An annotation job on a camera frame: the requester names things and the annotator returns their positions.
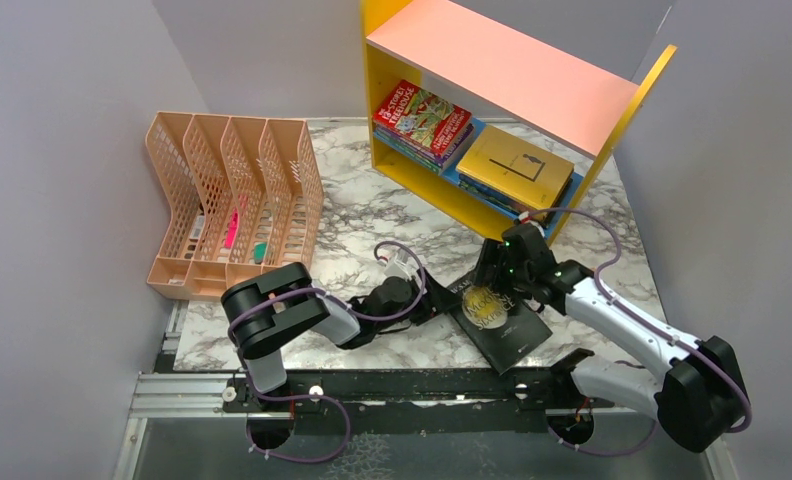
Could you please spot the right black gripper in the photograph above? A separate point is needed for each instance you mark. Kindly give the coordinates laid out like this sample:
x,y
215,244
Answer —
x,y
494,251

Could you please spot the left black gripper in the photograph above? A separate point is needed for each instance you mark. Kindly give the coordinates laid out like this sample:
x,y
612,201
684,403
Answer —
x,y
436,300

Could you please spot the Jane Eyre book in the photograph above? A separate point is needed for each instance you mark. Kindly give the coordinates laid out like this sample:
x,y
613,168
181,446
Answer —
x,y
556,198

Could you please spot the black Moon and Sixpence book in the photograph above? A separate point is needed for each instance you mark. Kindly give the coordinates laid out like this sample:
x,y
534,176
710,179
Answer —
x,y
503,328

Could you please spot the yellow hardcover book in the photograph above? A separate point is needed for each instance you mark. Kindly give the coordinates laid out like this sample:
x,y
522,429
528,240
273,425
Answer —
x,y
514,166

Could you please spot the purple 52-storey treehouse book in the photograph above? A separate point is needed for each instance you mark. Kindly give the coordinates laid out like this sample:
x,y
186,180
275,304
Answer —
x,y
455,152

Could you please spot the green 104-storey treehouse book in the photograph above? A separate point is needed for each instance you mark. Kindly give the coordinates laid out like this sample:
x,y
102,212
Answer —
x,y
408,150

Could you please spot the red 13-storey treehouse book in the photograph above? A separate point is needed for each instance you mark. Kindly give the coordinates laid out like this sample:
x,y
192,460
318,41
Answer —
x,y
422,118

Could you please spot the dark green Alice book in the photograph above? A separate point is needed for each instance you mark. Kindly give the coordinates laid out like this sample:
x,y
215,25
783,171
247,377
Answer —
x,y
495,197

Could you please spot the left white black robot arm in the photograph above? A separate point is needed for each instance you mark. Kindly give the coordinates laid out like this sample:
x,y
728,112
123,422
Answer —
x,y
268,311

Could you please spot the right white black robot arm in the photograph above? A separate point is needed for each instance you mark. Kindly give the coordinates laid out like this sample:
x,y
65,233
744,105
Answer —
x,y
692,389

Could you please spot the yellow pink blue bookshelf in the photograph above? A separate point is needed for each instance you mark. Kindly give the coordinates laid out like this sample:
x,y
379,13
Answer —
x,y
568,99

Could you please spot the green marker in organizer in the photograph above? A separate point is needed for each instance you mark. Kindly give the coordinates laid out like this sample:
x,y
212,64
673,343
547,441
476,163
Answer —
x,y
259,252

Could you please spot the pink marker in organizer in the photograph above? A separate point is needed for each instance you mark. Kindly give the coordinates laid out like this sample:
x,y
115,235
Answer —
x,y
232,229

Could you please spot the orange plastic file organizer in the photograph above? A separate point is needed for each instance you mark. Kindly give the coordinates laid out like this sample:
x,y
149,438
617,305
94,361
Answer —
x,y
208,164

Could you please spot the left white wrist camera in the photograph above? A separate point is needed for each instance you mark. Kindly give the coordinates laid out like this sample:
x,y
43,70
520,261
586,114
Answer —
x,y
400,264

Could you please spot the black mounting rail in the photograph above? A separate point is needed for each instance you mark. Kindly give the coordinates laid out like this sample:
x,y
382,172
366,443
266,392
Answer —
x,y
412,401

